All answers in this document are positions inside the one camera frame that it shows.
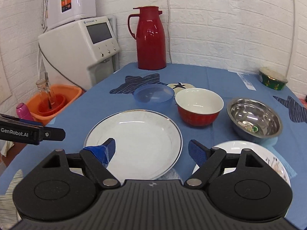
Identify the translucent blue plastic bowl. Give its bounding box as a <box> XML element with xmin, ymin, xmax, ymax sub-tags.
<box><xmin>133</xmin><ymin>84</ymin><xmax>175</xmax><ymax>112</ymax></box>

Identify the orange plastic basin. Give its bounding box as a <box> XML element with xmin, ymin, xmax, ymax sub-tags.
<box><xmin>26</xmin><ymin>84</ymin><xmax>83</xmax><ymax>125</ymax></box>

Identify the pink water bottle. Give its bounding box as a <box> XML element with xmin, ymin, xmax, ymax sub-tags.
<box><xmin>16</xmin><ymin>103</ymin><xmax>34</xmax><ymax>121</ymax></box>

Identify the white wall water purifier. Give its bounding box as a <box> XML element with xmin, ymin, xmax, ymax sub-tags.
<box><xmin>41</xmin><ymin>0</ymin><xmax>96</xmax><ymax>30</ymax></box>

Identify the blue star-patterned tablecloth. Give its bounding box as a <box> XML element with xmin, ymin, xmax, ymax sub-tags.
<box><xmin>1</xmin><ymin>63</ymin><xmax>306</xmax><ymax>229</ymax></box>

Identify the glass bottle with sticks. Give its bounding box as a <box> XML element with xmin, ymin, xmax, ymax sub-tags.
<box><xmin>36</xmin><ymin>72</ymin><xmax>56</xmax><ymax>110</ymax></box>

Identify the white floral plate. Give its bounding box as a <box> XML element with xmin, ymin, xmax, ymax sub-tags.
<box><xmin>184</xmin><ymin>147</ymin><xmax>292</xmax><ymax>200</ymax></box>

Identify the red bowl white inside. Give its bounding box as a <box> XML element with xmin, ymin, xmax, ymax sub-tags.
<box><xmin>175</xmin><ymin>88</ymin><xmax>224</xmax><ymax>127</ymax></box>

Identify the stainless steel bowl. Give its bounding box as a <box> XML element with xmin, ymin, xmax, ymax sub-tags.
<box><xmin>226</xmin><ymin>98</ymin><xmax>283</xmax><ymax>144</ymax></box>

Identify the red thermos jug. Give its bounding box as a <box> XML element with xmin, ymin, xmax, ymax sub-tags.
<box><xmin>127</xmin><ymin>6</ymin><xmax>167</xmax><ymax>71</ymax></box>

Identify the green gold patterned bowl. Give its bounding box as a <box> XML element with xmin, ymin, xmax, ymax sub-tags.
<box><xmin>259</xmin><ymin>67</ymin><xmax>288</xmax><ymax>90</ymax></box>

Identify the white water dispenser machine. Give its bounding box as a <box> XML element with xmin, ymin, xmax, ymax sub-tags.
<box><xmin>39</xmin><ymin>16</ymin><xmax>120</xmax><ymax>90</ymax></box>

